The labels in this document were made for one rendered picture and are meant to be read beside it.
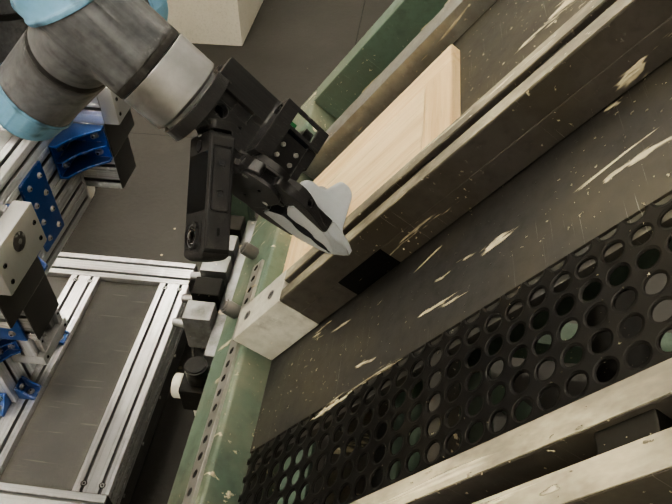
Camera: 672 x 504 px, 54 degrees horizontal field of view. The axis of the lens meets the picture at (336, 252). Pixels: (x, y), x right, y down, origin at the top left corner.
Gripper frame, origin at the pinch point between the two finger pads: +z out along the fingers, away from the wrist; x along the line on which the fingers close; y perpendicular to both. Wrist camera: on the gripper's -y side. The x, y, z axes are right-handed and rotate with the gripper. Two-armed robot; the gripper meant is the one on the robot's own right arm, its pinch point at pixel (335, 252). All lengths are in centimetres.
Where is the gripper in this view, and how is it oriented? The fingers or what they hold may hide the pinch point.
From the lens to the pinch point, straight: 66.4
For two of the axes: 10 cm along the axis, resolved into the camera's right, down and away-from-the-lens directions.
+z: 6.9, 5.8, 4.3
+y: 4.7, -8.1, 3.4
